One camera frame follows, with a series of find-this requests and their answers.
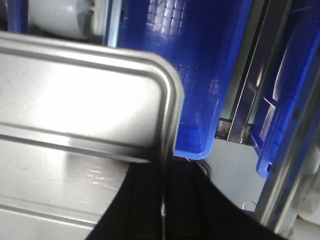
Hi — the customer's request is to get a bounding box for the blue bin lower centre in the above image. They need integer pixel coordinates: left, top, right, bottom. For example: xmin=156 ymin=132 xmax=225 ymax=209
xmin=119 ymin=0 xmax=252 ymax=160

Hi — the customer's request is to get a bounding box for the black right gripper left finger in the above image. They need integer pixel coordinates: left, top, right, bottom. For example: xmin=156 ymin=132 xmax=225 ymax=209
xmin=86 ymin=163 xmax=162 ymax=240

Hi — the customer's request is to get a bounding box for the white roller wheel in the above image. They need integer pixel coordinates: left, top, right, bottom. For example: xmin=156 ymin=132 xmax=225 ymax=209
xmin=28 ymin=0 xmax=108 ymax=40

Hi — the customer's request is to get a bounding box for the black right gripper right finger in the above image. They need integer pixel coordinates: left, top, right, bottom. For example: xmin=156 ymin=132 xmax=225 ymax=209
xmin=165 ymin=157 xmax=282 ymax=240

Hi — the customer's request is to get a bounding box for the blue bin lower right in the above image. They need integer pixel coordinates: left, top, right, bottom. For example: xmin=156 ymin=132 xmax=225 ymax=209
xmin=250 ymin=0 xmax=320 ymax=179

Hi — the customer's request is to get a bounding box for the blue bin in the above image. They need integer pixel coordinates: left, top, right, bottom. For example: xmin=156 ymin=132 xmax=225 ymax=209
xmin=119 ymin=0 xmax=252 ymax=160
xmin=250 ymin=0 xmax=320 ymax=179

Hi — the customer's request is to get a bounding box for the silver ribbed metal tray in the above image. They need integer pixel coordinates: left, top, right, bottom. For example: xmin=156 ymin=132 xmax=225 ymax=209
xmin=0 ymin=31 xmax=184 ymax=240

